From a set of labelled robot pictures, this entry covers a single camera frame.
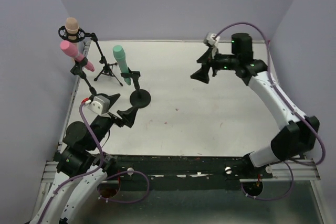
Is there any black round-base stand front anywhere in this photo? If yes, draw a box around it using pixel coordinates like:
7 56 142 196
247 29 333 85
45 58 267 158
121 68 151 109

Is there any black round-base clip stand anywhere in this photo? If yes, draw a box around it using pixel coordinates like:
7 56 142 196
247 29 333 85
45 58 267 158
70 58 108 98

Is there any green microphone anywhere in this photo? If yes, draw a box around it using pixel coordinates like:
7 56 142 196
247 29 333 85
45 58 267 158
112 45 129 74

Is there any pink microphone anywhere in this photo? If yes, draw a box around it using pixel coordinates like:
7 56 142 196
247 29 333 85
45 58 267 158
59 40 86 62

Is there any black tripod shock-mount stand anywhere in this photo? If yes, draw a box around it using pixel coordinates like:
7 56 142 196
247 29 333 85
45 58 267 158
58 26 123 86

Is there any beige microphone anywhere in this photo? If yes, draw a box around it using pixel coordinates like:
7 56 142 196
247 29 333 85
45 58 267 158
65 17 79 40

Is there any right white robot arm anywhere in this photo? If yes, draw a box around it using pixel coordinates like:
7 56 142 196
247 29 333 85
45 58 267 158
191 33 320 169

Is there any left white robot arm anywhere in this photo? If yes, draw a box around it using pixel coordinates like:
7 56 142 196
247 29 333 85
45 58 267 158
31 94 139 223

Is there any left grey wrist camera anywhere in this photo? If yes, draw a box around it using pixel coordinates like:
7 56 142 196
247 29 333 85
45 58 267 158
88 95 110 115

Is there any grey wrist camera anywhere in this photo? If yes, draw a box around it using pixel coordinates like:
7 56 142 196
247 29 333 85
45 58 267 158
88 95 110 115
203 33 220 48

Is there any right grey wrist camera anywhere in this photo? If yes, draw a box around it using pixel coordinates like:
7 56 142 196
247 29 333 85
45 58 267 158
203 33 220 48

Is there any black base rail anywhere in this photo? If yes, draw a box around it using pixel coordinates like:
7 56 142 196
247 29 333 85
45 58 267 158
99 155 272 191

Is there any aluminium frame profile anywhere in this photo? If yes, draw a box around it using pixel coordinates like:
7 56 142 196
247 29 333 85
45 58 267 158
32 34 320 223

